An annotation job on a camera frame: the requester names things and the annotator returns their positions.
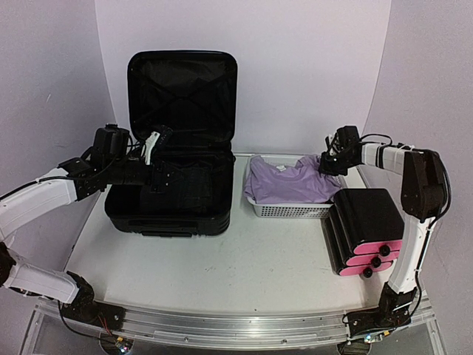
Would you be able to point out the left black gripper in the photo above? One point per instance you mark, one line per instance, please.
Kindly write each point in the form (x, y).
(158, 182)

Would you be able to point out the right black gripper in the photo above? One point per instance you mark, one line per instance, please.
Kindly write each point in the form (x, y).
(325, 168)

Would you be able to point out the black garment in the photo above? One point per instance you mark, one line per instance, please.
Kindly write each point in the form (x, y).
(194, 194)

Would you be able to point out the purple cloth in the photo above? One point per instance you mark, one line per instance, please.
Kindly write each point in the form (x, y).
(300, 183)

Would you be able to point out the black pouch with pink end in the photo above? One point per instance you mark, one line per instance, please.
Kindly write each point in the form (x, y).
(370, 221)

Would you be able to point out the black ribbed hard-shell suitcase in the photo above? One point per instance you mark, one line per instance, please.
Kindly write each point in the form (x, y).
(194, 93)

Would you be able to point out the white perforated plastic basket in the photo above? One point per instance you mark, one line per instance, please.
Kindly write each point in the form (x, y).
(288, 210)

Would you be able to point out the pink drawer black knob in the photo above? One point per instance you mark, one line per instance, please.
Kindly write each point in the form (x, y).
(366, 270)

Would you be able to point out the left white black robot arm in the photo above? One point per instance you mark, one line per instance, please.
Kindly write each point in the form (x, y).
(112, 160)

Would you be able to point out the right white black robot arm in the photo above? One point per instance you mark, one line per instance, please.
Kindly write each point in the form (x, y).
(426, 196)

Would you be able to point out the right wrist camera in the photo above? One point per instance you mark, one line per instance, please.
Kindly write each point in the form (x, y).
(332, 144)

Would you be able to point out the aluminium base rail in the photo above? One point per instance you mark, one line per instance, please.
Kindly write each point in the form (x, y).
(51, 331)

